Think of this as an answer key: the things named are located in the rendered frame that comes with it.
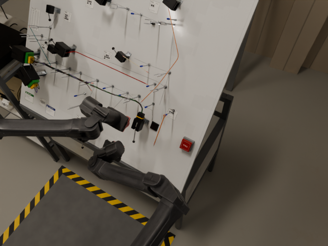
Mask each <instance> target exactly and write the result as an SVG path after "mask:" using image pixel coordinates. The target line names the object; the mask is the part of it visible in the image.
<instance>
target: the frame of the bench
mask: <svg viewBox="0 0 328 246"><path fill-rule="evenodd" d="M214 115H215V116H217V117H219V118H220V119H219V120H218V122H217V124H216V126H215V127H214V129H213V131H212V132H211V134H210V136H209V137H208V139H207V141H206V143H205V144H204V146H203V148H202V149H201V151H200V153H199V154H198V156H197V158H196V159H195V162H194V164H193V167H192V169H191V172H190V174H189V177H188V179H187V181H186V184H185V186H184V193H183V195H182V196H183V198H184V200H185V194H186V190H187V188H188V187H189V185H190V183H191V182H192V180H193V178H194V176H195V175H196V173H197V171H198V169H199V168H200V166H201V164H202V163H203V161H204V159H205V157H206V156H207V154H208V152H209V150H210V149H211V147H212V145H213V144H214V142H215V140H216V138H217V137H218V135H219V133H220V132H221V130H222V128H223V131H222V134H221V138H220V141H219V145H218V148H217V150H216V152H215V154H214V156H213V158H212V159H211V161H210V163H209V165H208V166H207V168H206V170H205V172H204V173H203V175H202V177H201V179H200V180H199V182H198V184H197V186H196V188H195V189H194V191H193V193H192V195H191V196H190V198H189V200H188V202H187V204H188V203H189V201H190V199H191V198H192V196H193V194H194V192H195V191H196V189H197V187H198V185H199V183H200V182H201V180H202V178H203V176H204V175H205V173H206V171H207V170H208V171H209V172H211V171H212V170H213V168H214V164H215V161H216V157H217V154H218V150H219V147H220V143H221V140H222V136H223V133H224V130H225V126H226V122H227V119H226V120H224V119H222V118H221V113H220V112H218V111H215V112H214ZM49 139H50V140H51V142H52V143H53V145H54V146H55V148H56V149H57V150H58V152H59V153H60V155H61V156H62V158H63V159H64V160H65V161H66V162H68V161H69V160H70V158H69V156H68V154H67V153H66V151H65V149H67V150H68V151H70V152H72V153H73V154H75V155H77V156H78V157H80V158H82V159H83V160H85V161H87V162H88V160H87V159H85V158H83V157H82V156H80V155H78V154H77V153H75V152H73V151H71V150H70V149H68V148H66V147H65V146H63V145H61V144H60V143H58V142H56V141H54V140H53V139H52V138H51V137H49ZM64 148H65V149H64ZM134 190H136V189H134ZM136 191H137V192H139V193H141V194H143V195H144V196H146V197H148V198H149V199H151V200H153V201H154V202H156V203H158V204H159V202H158V201H156V200H154V199H153V198H151V197H149V196H147V195H146V194H144V193H142V192H141V191H139V190H136ZM182 221H183V215H182V216H181V218H179V219H178V220H177V221H176V222H175V227H176V228H177V229H178V230H180V228H181V226H182Z"/></svg>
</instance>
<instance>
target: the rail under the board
mask: <svg viewBox="0 0 328 246"><path fill-rule="evenodd" d="M20 107H21V108H22V110H23V111H25V112H26V113H28V114H30V115H32V116H33V117H35V118H37V119H41V120H48V119H47V118H45V117H43V116H42V115H40V114H38V113H36V112H35V111H33V110H31V109H29V108H28V107H26V106H24V105H22V104H20ZM72 139H74V140H75V141H77V142H79V143H82V142H81V141H79V140H78V139H77V138H72ZM82 144H83V145H84V146H86V147H88V148H89V149H91V150H93V151H95V150H96V149H99V148H98V147H96V146H95V145H93V144H91V143H89V142H88V141H86V142H84V143H82ZM113 162H114V163H116V164H117V165H119V166H121V167H124V168H128V169H132V170H135V171H138V172H141V171H139V170H137V169H135V168H134V167H132V166H130V165H128V164H127V163H125V162H123V161H120V162H117V161H115V160H114V161H113ZM184 190H185V189H183V191H182V193H181V195H183V193H184Z"/></svg>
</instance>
